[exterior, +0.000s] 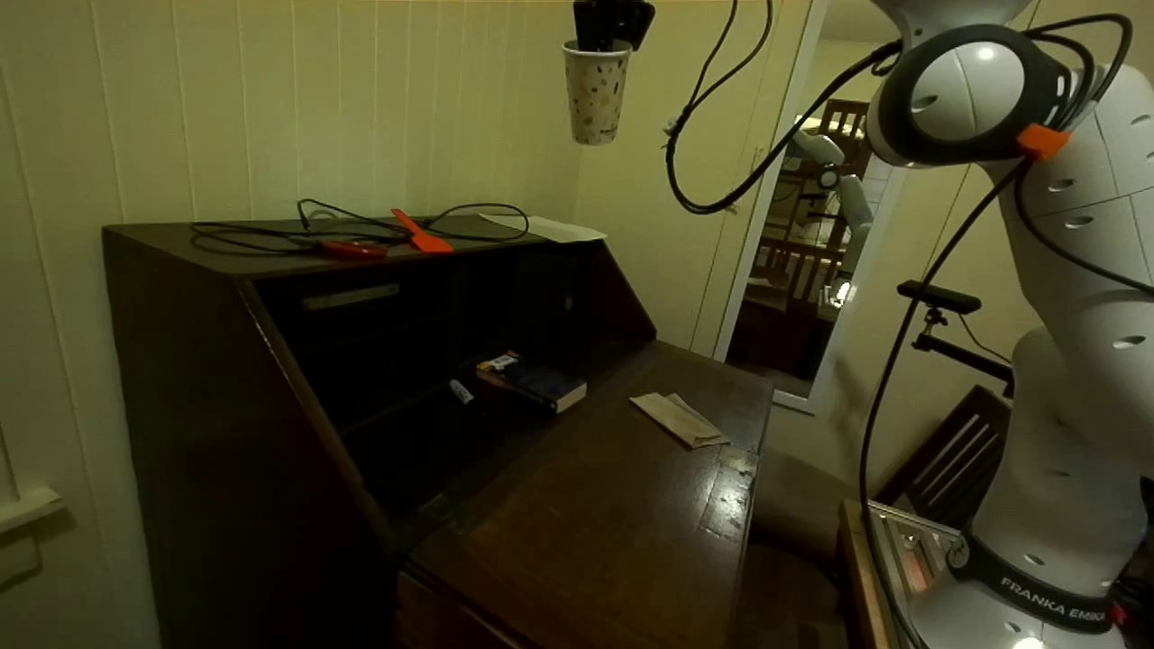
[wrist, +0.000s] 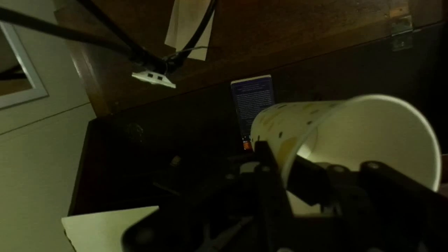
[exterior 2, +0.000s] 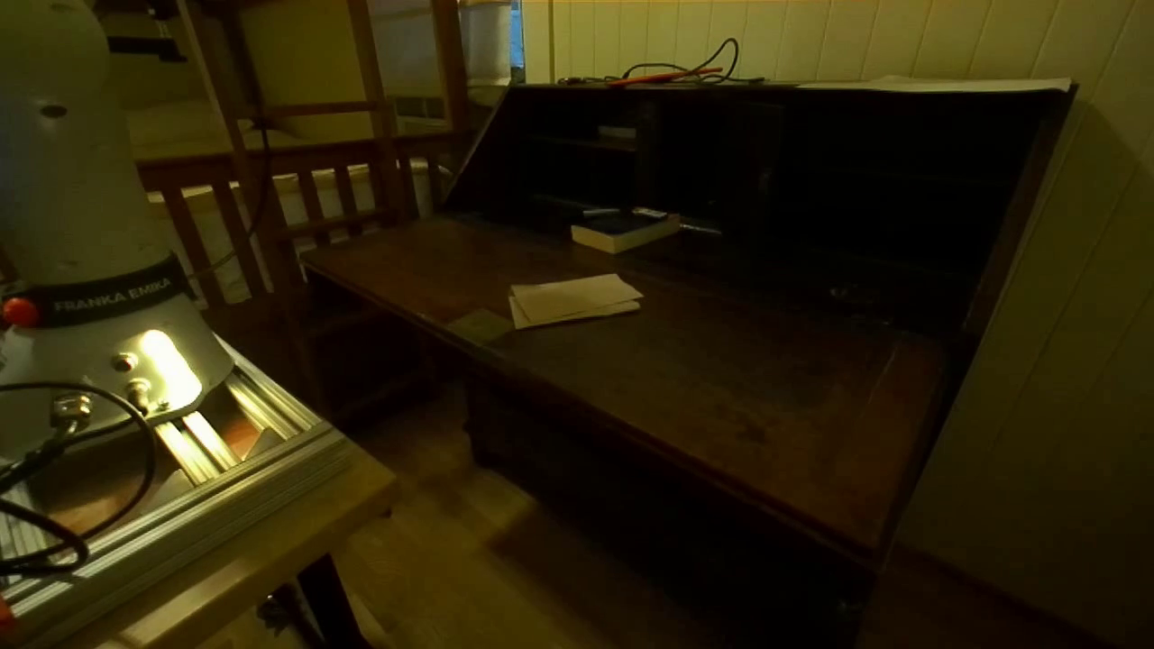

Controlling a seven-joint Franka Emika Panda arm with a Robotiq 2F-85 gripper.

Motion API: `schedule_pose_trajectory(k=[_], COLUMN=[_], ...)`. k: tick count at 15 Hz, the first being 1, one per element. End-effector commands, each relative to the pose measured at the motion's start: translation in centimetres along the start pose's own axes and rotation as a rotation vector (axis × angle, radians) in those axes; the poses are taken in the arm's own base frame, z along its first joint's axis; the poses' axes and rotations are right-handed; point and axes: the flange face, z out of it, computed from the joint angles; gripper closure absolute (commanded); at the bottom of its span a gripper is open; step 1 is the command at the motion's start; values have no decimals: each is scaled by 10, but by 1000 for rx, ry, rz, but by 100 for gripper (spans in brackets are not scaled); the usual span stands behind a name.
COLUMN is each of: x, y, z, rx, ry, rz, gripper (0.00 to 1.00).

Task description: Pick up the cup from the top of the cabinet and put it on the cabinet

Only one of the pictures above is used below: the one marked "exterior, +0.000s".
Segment dark wooden secretary cabinet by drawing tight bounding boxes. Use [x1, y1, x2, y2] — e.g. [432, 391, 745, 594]
[103, 214, 778, 649]

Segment dark slatted chair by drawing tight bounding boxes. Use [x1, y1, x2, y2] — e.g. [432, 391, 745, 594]
[876, 384, 1019, 533]

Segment thin black cable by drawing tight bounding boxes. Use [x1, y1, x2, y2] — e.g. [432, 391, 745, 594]
[187, 196, 535, 262]

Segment dark book with white pages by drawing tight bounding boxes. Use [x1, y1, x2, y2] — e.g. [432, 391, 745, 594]
[474, 350, 593, 417]

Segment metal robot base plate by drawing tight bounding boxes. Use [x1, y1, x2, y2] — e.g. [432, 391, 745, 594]
[861, 499, 1154, 649]

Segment black camera on stand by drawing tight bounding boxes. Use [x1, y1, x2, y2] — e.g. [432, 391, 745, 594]
[895, 278, 1020, 395]

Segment light wooden robot table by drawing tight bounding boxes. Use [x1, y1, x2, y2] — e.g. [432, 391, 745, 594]
[836, 499, 900, 649]

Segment white door frame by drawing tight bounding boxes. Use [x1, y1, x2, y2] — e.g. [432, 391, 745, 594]
[718, 0, 915, 417]

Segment orange plastic tool handle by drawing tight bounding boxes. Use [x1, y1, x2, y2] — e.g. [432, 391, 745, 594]
[388, 207, 463, 259]

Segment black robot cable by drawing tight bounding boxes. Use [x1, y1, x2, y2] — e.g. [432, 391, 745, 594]
[665, 0, 1141, 570]

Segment white paper sheet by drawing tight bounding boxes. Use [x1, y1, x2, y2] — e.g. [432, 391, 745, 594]
[525, 214, 611, 248]

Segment speckled white paper cup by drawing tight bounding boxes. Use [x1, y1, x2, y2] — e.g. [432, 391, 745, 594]
[564, 41, 634, 147]

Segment orange cable clip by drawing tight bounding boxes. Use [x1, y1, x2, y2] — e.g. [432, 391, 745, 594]
[1013, 119, 1074, 166]

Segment red handled pliers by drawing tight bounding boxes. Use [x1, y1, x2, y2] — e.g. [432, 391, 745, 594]
[313, 236, 390, 262]

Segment white paper envelope stack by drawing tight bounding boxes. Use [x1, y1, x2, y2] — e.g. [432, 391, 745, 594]
[629, 391, 735, 456]

